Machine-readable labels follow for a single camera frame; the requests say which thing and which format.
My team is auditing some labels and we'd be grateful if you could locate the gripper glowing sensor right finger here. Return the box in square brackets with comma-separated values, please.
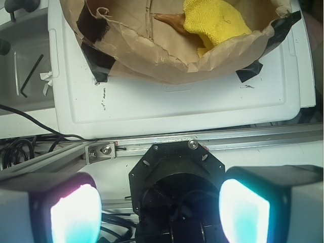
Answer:
[219, 165, 323, 242]

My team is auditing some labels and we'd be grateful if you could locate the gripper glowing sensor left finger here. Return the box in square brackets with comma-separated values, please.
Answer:
[1, 172, 102, 242]

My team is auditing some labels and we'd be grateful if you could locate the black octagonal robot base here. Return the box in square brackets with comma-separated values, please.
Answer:
[129, 149, 226, 242]

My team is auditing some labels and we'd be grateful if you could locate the yellow microfibre cloth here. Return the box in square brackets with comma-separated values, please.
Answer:
[183, 0, 253, 58]

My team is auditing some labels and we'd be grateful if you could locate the white plastic bin lid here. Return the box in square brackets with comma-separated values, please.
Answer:
[48, 1, 315, 139]

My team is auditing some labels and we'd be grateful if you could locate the black hex key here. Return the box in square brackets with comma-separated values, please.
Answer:
[20, 54, 44, 98]

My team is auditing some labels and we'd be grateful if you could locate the grey plastic tray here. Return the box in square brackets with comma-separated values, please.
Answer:
[1, 13, 54, 111]

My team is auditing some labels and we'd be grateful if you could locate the crumpled white paper scrap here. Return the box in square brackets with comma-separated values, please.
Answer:
[39, 71, 53, 96]

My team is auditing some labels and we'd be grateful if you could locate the black tape piece lower right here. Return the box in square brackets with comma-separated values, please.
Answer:
[236, 60, 263, 83]

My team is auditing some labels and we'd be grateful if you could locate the black tape strip left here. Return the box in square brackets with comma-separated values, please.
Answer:
[81, 43, 115, 83]

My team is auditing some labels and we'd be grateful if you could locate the black tape strip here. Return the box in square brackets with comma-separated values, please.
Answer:
[261, 11, 301, 57]
[81, 43, 115, 83]

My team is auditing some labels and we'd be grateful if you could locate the black tape strip right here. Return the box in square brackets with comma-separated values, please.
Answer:
[261, 11, 301, 57]

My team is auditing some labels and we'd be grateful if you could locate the black tape inside bag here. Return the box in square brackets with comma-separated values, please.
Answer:
[76, 3, 110, 44]

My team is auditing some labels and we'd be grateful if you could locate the brown paper bag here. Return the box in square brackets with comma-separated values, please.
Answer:
[60, 1, 293, 85]

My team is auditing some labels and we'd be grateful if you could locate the brown wooden pointed piece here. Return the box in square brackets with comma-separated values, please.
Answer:
[153, 13, 188, 34]

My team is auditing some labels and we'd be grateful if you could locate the dark grey knob object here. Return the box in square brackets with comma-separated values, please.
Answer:
[4, 0, 41, 22]

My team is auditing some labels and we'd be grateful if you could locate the metal corner bracket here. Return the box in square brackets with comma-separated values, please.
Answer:
[85, 142, 116, 165]

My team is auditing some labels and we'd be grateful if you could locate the black cable bundle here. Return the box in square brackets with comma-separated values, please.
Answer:
[0, 136, 64, 170]

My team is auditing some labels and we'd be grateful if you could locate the aluminium extrusion rail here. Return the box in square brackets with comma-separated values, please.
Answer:
[1, 123, 323, 181]

